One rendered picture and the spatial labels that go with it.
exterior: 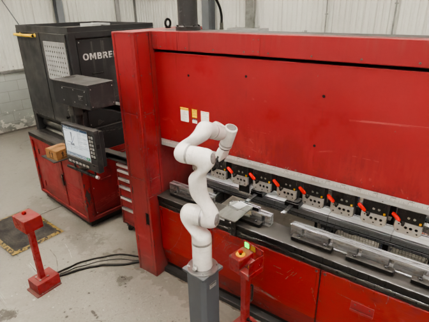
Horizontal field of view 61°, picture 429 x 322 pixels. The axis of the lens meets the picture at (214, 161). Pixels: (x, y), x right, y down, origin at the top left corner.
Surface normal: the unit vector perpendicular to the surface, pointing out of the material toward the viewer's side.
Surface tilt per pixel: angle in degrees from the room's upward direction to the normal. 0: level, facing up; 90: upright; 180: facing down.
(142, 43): 90
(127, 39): 90
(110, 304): 0
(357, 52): 90
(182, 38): 90
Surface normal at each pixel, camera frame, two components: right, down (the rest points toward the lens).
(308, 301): -0.59, 0.33
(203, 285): 0.04, 0.39
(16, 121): 0.74, 0.25
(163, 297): -0.02, -0.92
